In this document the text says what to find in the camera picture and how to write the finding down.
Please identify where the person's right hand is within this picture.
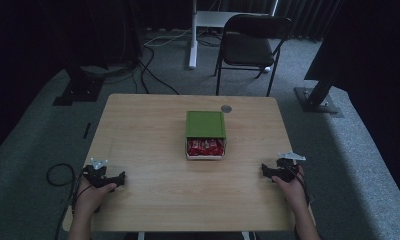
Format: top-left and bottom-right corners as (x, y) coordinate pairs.
(271, 165), (310, 208)

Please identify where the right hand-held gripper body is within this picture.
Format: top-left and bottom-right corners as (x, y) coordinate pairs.
(275, 151), (307, 184)

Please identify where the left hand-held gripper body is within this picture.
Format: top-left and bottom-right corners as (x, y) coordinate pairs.
(82, 157), (113, 189)

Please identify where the person's left hand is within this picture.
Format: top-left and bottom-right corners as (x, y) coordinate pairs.
(72, 175), (118, 215)

